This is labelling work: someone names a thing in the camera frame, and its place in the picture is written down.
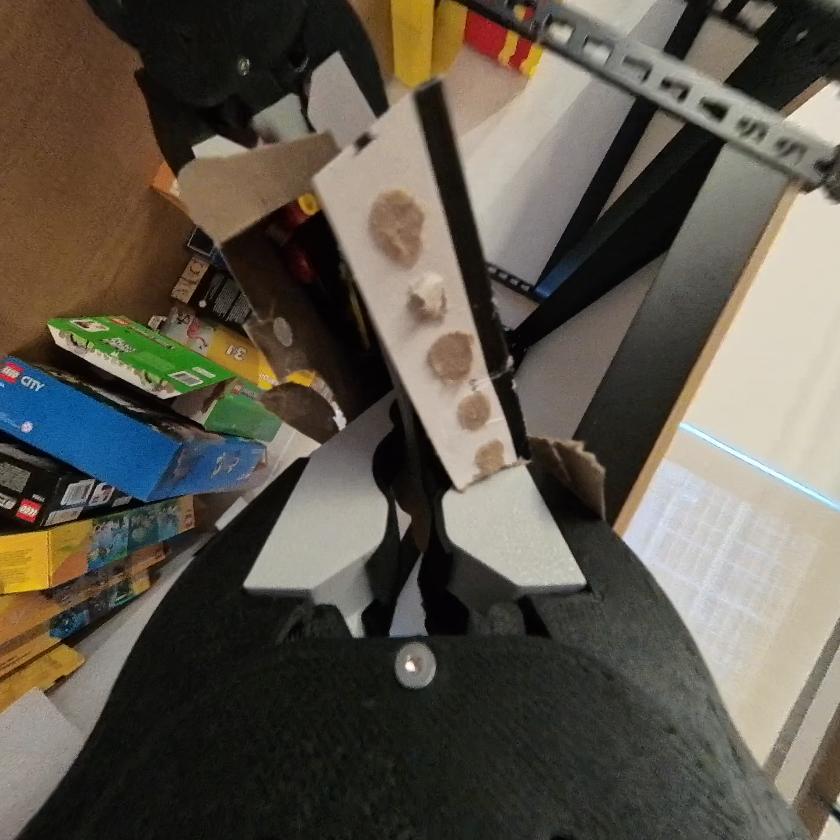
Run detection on black bat logo toy box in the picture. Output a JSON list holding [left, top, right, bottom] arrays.
[[185, 226, 227, 260]]

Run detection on wooden rack shelf board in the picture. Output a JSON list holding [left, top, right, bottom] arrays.
[[571, 144, 808, 532]]

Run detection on yellow flamingo toy box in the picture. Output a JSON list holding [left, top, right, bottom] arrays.
[[147, 308, 283, 391]]

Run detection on small black yellow toy box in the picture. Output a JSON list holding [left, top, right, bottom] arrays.
[[177, 75, 608, 559]]

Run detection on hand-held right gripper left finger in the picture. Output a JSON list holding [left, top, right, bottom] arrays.
[[243, 390, 404, 639]]

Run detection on wooden desk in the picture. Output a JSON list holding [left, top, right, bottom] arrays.
[[0, 0, 395, 368]]

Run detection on orange toy box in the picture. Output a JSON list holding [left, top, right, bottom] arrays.
[[151, 161, 198, 211]]

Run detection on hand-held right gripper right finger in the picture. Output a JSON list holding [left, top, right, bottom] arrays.
[[420, 420, 588, 621]]

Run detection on flat yellow toy box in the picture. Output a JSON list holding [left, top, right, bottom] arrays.
[[0, 643, 86, 713]]

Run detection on light green toy box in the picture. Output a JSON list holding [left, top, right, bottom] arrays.
[[197, 377, 283, 444]]

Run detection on teal yellow toy box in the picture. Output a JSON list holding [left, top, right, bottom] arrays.
[[0, 495, 196, 595]]

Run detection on black toy box white labels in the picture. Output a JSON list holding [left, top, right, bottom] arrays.
[[0, 443, 142, 529]]

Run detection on black metal rack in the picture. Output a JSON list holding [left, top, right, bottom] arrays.
[[459, 0, 840, 355]]

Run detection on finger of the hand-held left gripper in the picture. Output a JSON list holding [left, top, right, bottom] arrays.
[[305, 52, 379, 148], [249, 92, 312, 145]]

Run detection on black toy box yellow logo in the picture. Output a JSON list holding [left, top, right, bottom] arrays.
[[171, 256, 257, 326]]

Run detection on blue toy box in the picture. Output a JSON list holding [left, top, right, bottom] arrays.
[[0, 357, 266, 503]]

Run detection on green toy box white edge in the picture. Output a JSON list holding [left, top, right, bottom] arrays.
[[47, 316, 236, 400]]

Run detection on pile of toy bricks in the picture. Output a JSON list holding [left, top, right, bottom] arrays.
[[266, 193, 342, 283]]

